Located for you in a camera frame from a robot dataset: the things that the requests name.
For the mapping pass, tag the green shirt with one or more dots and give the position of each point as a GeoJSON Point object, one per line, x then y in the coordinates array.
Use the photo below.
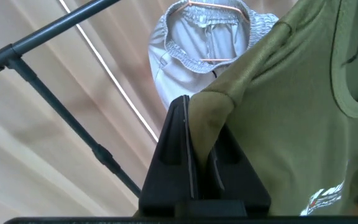
{"type": "Point", "coordinates": [291, 109]}

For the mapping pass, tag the pink clothes hanger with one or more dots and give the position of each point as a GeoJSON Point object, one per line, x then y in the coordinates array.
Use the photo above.
{"type": "Point", "coordinates": [216, 59]}

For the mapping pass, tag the beige curtain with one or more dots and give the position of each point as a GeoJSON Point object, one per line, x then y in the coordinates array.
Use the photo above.
{"type": "Point", "coordinates": [42, 155]}

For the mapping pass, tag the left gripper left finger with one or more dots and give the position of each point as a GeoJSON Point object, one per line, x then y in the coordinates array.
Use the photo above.
{"type": "Point", "coordinates": [169, 189]}

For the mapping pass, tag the pale grey shorts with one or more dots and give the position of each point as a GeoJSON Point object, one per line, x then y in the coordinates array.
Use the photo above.
{"type": "Point", "coordinates": [179, 77]}

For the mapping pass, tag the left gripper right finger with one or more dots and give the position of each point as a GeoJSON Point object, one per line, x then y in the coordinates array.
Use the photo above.
{"type": "Point", "coordinates": [241, 186]}

